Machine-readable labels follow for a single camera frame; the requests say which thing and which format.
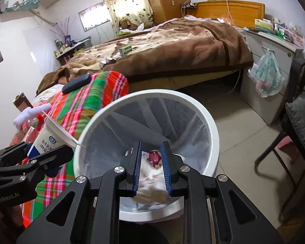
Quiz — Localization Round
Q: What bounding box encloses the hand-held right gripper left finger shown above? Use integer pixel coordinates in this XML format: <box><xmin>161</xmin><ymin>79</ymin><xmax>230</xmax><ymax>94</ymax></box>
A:
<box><xmin>17</xmin><ymin>141</ymin><xmax>143</xmax><ymax>244</ymax></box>

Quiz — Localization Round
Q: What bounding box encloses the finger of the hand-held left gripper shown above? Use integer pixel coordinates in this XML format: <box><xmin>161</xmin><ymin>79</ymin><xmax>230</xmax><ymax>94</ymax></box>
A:
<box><xmin>0</xmin><ymin>142</ymin><xmax>32</xmax><ymax>169</ymax></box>
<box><xmin>0</xmin><ymin>145</ymin><xmax>74</xmax><ymax>181</ymax></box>

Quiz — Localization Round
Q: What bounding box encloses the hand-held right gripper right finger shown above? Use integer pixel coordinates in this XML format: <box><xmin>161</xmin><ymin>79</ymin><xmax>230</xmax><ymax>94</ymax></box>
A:
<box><xmin>161</xmin><ymin>141</ymin><xmax>282</xmax><ymax>244</ymax></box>

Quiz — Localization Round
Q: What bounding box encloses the purple white milk carton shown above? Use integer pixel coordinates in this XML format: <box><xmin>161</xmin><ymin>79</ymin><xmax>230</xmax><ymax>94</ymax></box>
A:
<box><xmin>138</xmin><ymin>151</ymin><xmax>168</xmax><ymax>191</ymax></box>

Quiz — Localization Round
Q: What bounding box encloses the red cartoon drink can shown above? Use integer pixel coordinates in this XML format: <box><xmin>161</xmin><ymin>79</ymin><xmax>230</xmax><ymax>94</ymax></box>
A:
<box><xmin>149</xmin><ymin>150</ymin><xmax>165</xmax><ymax>169</ymax></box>

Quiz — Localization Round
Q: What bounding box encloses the white yogurt cup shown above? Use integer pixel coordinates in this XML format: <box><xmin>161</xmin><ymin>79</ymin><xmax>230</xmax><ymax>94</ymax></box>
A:
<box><xmin>27</xmin><ymin>110</ymin><xmax>84</xmax><ymax>158</ymax></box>

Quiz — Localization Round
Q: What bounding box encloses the white foam fruit net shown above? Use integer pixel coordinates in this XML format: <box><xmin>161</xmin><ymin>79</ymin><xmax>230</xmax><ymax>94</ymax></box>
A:
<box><xmin>14</xmin><ymin>104</ymin><xmax>52</xmax><ymax>127</ymax></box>

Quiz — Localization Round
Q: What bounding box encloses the white trash bin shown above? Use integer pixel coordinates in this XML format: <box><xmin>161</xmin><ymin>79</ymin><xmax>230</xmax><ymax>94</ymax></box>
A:
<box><xmin>73</xmin><ymin>89</ymin><xmax>220</xmax><ymax>223</ymax></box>

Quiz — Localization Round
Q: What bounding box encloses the floral bed sheet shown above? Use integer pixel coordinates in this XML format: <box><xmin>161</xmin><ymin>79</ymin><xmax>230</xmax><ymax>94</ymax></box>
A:
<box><xmin>32</xmin><ymin>84</ymin><xmax>64</xmax><ymax>107</ymax></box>

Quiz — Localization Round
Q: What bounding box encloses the black glasses case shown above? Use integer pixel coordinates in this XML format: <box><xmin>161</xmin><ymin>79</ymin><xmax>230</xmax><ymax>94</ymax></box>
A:
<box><xmin>62</xmin><ymin>74</ymin><xmax>91</xmax><ymax>94</ymax></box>

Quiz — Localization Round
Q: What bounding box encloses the plaid tablecloth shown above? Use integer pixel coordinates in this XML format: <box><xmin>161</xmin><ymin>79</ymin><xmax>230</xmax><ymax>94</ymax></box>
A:
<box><xmin>10</xmin><ymin>71</ymin><xmax>130</xmax><ymax>228</ymax></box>

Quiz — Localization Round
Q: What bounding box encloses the cluttered desk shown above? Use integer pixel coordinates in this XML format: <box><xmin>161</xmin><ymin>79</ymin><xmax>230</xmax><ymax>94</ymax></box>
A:
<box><xmin>53</xmin><ymin>36</ymin><xmax>92</xmax><ymax>66</ymax></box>

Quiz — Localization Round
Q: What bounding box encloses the small metal object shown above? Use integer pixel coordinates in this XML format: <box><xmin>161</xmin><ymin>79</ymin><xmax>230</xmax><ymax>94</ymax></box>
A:
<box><xmin>100</xmin><ymin>57</ymin><xmax>117</xmax><ymax>70</ymax></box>

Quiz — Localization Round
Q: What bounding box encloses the small green box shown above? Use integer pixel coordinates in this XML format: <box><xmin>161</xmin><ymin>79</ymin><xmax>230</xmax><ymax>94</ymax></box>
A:
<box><xmin>119</xmin><ymin>45</ymin><xmax>133</xmax><ymax>56</ymax></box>

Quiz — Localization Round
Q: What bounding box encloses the brown blanket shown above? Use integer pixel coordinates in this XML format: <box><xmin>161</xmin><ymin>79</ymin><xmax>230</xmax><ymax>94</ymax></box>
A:
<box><xmin>36</xmin><ymin>16</ymin><xmax>254</xmax><ymax>97</ymax></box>

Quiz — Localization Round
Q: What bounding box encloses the vase with purple branches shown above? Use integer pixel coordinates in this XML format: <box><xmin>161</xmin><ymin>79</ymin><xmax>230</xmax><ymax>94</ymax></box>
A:
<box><xmin>50</xmin><ymin>17</ymin><xmax>77</xmax><ymax>42</ymax></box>

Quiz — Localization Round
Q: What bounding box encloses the white air conditioner pipe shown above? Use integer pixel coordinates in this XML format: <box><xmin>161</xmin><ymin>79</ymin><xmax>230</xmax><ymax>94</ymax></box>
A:
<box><xmin>31</xmin><ymin>9</ymin><xmax>58</xmax><ymax>27</ymax></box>

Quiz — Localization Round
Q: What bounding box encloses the clear plastic bag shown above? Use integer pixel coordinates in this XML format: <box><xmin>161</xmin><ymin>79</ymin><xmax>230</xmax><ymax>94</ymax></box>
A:
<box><xmin>248</xmin><ymin>51</ymin><xmax>284</xmax><ymax>97</ymax></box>

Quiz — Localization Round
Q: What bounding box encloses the window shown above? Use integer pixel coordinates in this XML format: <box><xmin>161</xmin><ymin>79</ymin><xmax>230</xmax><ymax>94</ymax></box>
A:
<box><xmin>78</xmin><ymin>2</ymin><xmax>112</xmax><ymax>32</ymax></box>

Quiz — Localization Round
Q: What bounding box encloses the black chair with grey cushion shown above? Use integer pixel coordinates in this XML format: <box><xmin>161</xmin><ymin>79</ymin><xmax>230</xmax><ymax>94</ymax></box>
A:
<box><xmin>254</xmin><ymin>58</ymin><xmax>305</xmax><ymax>224</ymax></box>

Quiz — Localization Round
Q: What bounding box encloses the brown teddy bear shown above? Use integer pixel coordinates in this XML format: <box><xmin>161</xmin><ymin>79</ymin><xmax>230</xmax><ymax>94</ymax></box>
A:
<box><xmin>119</xmin><ymin>18</ymin><xmax>139</xmax><ymax>31</ymax></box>

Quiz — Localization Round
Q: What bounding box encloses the grey nightstand cabinet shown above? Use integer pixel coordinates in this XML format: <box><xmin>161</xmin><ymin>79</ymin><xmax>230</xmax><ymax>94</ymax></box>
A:
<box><xmin>240</xmin><ymin>28</ymin><xmax>304</xmax><ymax>125</ymax></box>

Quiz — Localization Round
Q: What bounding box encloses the patterned curtain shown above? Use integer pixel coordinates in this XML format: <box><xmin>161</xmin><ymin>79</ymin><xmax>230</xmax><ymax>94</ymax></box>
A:
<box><xmin>99</xmin><ymin>0</ymin><xmax>154</xmax><ymax>35</ymax></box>

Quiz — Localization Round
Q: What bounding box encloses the wooden bed headboard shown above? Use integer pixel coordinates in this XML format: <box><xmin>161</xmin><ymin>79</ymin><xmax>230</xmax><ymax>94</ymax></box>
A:
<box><xmin>195</xmin><ymin>0</ymin><xmax>266</xmax><ymax>29</ymax></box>

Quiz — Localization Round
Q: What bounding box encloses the stack of medicine boxes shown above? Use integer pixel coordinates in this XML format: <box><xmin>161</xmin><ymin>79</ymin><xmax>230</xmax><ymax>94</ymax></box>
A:
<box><xmin>254</xmin><ymin>17</ymin><xmax>305</xmax><ymax>45</ymax></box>

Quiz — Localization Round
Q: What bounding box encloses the wall air conditioner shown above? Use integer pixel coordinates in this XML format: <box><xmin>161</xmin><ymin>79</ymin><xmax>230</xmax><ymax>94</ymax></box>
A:
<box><xmin>0</xmin><ymin>0</ymin><xmax>40</xmax><ymax>14</ymax></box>

